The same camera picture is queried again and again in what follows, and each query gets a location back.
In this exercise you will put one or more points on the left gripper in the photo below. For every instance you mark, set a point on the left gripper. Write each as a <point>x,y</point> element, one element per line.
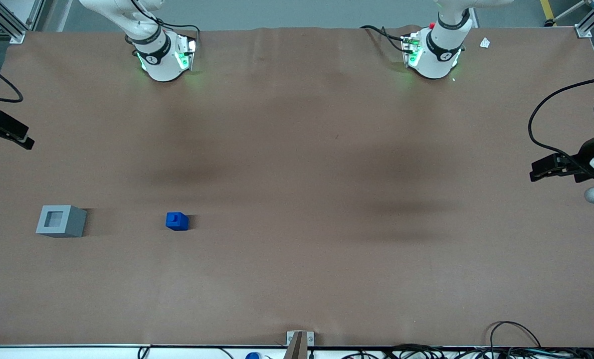
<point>584,155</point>

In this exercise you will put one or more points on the blue plastic insert part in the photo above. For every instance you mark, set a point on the blue plastic insert part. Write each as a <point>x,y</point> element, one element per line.
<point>177,222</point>

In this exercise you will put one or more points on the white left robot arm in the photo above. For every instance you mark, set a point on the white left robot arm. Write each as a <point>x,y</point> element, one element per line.
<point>434,62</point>

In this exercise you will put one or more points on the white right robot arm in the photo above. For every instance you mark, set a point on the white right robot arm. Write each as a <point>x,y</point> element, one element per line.
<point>159,65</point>

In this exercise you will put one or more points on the gray square base block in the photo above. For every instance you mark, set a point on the gray square base block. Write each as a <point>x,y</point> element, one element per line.
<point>70,224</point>

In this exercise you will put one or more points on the small white paper tag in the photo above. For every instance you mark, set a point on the small white paper tag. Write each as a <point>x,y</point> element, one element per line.
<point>485,43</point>

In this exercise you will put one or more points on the large table cover sheet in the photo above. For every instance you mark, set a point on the large table cover sheet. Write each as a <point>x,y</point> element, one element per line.
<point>296,199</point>

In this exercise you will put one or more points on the small blue round cap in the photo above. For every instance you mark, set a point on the small blue round cap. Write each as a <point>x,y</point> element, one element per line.
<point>252,356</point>

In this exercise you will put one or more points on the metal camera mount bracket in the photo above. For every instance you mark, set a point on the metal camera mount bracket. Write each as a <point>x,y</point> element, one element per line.
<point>299,344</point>

